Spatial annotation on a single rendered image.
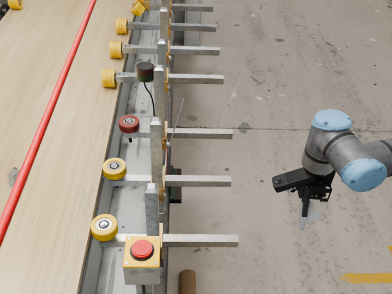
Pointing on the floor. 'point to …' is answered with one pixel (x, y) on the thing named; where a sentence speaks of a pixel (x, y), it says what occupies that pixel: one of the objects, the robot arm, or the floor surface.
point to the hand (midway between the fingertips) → (294, 210)
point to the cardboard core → (187, 282)
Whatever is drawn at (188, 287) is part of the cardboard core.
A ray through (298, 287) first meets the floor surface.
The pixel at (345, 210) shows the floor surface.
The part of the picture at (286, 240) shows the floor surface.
